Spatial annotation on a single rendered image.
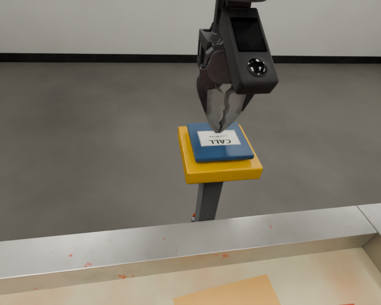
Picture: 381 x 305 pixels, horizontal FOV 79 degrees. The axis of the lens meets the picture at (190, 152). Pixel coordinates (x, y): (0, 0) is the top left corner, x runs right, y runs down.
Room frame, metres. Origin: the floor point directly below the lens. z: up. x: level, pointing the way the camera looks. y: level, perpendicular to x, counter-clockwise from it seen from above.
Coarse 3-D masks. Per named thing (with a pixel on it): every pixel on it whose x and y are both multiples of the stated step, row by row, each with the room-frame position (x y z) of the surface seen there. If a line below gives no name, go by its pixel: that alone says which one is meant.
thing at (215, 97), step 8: (216, 88) 0.32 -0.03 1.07; (208, 96) 0.32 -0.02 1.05; (216, 96) 0.32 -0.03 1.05; (208, 104) 0.32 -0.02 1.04; (216, 104) 0.32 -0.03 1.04; (208, 112) 0.32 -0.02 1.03; (216, 112) 0.32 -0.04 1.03; (208, 120) 0.32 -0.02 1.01; (216, 120) 0.32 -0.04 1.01; (216, 128) 0.32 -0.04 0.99
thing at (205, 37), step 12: (216, 0) 0.38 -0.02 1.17; (228, 0) 0.31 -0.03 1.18; (240, 0) 0.31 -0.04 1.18; (252, 0) 0.31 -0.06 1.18; (264, 0) 0.33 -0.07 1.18; (216, 12) 0.37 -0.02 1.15; (216, 24) 0.37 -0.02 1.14; (204, 36) 0.35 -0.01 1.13; (216, 36) 0.35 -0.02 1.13; (204, 48) 0.34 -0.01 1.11; (216, 48) 0.32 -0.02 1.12; (204, 60) 0.33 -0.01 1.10; (216, 60) 0.31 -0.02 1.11; (216, 72) 0.31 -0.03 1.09; (228, 72) 0.32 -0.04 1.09; (216, 84) 0.32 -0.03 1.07
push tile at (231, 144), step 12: (192, 132) 0.34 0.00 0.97; (204, 132) 0.34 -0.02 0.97; (228, 132) 0.35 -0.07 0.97; (240, 132) 0.35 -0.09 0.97; (192, 144) 0.30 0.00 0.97; (204, 144) 0.31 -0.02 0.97; (216, 144) 0.31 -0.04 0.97; (228, 144) 0.31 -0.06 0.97; (240, 144) 0.31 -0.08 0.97; (204, 156) 0.28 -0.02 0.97; (216, 156) 0.28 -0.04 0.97; (228, 156) 0.28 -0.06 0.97; (240, 156) 0.28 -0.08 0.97; (252, 156) 0.29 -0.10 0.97
